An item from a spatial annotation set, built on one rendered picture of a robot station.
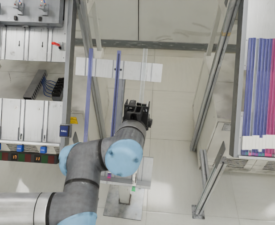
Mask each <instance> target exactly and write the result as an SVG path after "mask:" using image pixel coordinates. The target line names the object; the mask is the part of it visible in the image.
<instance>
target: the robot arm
mask: <svg viewBox="0 0 275 225"><path fill-rule="evenodd" d="M136 104H137V105H136ZM149 109H150V101H149V103H148V101H147V102H146V104H142V103H138V102H137V103H136V100H130V102H129V103H128V99H127V100H126V102H125V104H124V116H123V121H122V124H121V125H120V127H119V129H118V131H117V133H114V136H113V137H107V138H102V139H98V140H92V141H88V142H78V143H75V144H72V145H70V146H66V147H64V148H63V149H62V150H61V152H60V154H59V158H58V159H59V161H60V163H59V168H60V170H61V172H62V174H63V175H64V176H66V180H65V184H64V188H63V192H0V225H95V224H96V220H97V206H98V197H99V186H100V177H101V172H102V171H110V172H111V173H112V174H114V175H118V176H121V177H127V176H130V175H132V174H134V173H135V172H136V171H137V169H138V168H139V165H140V162H141V160H142V157H143V148H144V144H145V139H146V131H147V130H148V128H150V127H151V125H152V119H151V118H150V114H149Z"/></svg>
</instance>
